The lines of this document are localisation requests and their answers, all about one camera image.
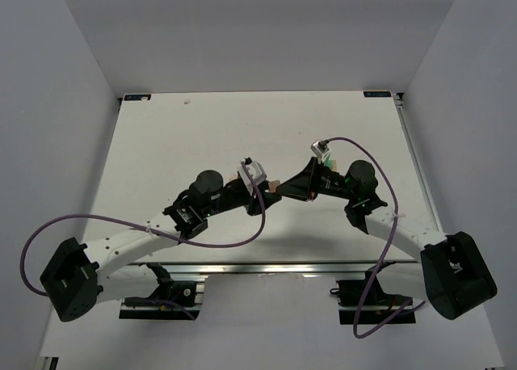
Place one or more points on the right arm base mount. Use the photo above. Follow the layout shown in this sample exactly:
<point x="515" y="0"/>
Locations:
<point x="377" y="305"/>

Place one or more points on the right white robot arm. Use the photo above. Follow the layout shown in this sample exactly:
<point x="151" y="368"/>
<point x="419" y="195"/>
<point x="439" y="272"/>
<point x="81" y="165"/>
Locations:
<point x="449" y="271"/>

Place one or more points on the beige arch block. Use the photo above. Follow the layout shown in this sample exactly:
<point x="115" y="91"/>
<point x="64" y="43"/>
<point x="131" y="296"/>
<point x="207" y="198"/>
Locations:
<point x="273" y="186"/>

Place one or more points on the left blue corner label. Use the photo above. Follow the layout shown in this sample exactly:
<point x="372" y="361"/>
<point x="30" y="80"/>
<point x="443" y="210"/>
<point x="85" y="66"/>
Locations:
<point x="137" y="98"/>

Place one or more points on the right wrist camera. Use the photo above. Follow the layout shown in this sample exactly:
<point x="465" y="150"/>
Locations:
<point x="321" y="150"/>

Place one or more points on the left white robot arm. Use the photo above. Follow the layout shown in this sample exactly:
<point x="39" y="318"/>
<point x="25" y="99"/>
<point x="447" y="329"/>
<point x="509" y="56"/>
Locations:
<point x="81" y="275"/>

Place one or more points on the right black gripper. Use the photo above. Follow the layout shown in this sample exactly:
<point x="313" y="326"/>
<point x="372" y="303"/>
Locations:
<point x="315" y="182"/>

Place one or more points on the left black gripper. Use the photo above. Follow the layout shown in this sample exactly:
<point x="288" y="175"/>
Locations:
<point x="254" y="200"/>

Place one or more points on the blue corner label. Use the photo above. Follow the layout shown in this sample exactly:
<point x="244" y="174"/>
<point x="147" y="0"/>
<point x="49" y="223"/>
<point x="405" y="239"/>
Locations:
<point x="377" y="94"/>
<point x="137" y="98"/>

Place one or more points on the right blue corner label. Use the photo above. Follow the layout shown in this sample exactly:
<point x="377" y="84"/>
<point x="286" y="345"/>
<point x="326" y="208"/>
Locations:
<point x="377" y="94"/>

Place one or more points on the green cylinder block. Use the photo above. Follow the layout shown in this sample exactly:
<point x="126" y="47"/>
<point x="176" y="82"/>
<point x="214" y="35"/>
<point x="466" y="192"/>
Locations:
<point x="329" y="161"/>

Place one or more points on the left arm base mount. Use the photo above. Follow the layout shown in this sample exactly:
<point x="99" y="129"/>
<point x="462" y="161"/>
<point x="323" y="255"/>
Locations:
<point x="171" y="299"/>

